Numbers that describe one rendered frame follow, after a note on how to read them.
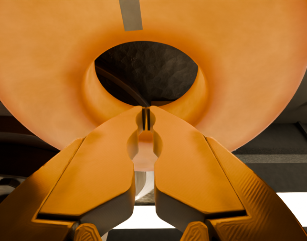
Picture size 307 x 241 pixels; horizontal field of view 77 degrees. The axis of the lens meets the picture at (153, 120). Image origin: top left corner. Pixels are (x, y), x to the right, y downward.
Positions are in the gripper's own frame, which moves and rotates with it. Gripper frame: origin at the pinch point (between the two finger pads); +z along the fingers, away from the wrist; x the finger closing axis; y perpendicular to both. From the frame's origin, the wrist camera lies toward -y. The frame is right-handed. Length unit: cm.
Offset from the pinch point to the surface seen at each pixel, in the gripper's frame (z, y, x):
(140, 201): 48, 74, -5
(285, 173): 527, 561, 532
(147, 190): 20.5, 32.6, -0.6
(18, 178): 6.1, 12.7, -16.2
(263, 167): 551, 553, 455
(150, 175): 18.6, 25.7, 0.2
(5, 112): 11.2, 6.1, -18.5
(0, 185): 5.4, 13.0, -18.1
